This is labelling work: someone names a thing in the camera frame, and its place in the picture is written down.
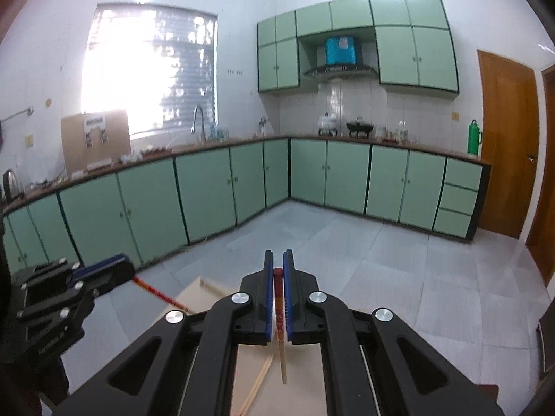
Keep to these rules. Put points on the green wall cabinets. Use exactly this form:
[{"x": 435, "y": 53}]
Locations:
[{"x": 416, "y": 52}]

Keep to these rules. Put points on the black wok with lid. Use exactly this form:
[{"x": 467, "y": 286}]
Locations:
[{"x": 360, "y": 127}]

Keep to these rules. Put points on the wooden door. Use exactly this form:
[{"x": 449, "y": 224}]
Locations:
[
  {"x": 507, "y": 143},
  {"x": 547, "y": 173}
]

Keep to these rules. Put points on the range hood with blue wrap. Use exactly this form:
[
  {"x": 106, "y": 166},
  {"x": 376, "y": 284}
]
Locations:
[{"x": 340, "y": 50}]

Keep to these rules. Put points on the metal towel rail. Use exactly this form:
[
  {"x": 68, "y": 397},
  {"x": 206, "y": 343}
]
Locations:
[{"x": 17, "y": 115}]

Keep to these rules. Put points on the beige wall outlet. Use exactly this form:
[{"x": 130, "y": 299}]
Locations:
[{"x": 29, "y": 140}]

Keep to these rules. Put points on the green base cabinets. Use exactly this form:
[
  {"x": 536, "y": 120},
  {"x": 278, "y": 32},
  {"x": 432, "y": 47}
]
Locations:
[{"x": 208, "y": 190}]

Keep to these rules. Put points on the electric kettle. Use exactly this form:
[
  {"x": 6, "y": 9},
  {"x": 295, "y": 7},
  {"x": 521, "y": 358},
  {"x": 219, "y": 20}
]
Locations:
[{"x": 9, "y": 186}]

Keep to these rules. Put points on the window with blinds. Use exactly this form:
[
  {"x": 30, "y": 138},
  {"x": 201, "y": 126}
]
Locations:
[{"x": 151, "y": 69}]

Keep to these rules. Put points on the patterned jar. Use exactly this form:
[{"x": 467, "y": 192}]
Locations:
[{"x": 402, "y": 133}]

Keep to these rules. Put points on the white cooking pot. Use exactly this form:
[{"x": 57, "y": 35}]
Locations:
[{"x": 327, "y": 124}]

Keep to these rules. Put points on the brown cardboard sheet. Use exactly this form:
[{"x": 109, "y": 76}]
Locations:
[{"x": 73, "y": 147}]

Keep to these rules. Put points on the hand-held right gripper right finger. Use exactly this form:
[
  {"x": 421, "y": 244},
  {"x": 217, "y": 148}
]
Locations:
[{"x": 288, "y": 294}]

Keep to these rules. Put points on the bottles beside faucet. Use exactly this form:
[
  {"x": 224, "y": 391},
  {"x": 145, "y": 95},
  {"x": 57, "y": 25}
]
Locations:
[{"x": 219, "y": 132}]

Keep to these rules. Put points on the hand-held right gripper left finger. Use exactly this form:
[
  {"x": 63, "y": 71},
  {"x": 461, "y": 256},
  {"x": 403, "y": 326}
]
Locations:
[{"x": 269, "y": 294}]

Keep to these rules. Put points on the chrome kitchen faucet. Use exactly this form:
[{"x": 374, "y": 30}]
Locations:
[{"x": 198, "y": 123}]

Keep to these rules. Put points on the rags on counter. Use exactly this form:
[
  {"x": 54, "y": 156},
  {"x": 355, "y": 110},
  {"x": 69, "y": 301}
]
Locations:
[{"x": 147, "y": 151}]

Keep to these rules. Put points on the beige table cloth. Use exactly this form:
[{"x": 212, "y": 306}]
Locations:
[{"x": 299, "y": 381}]

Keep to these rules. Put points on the green thermos flask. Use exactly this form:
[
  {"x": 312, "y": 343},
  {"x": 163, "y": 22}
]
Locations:
[{"x": 474, "y": 138}]

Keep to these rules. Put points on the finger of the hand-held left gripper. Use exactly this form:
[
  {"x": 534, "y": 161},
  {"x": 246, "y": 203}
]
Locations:
[
  {"x": 108, "y": 279},
  {"x": 99, "y": 264}
]

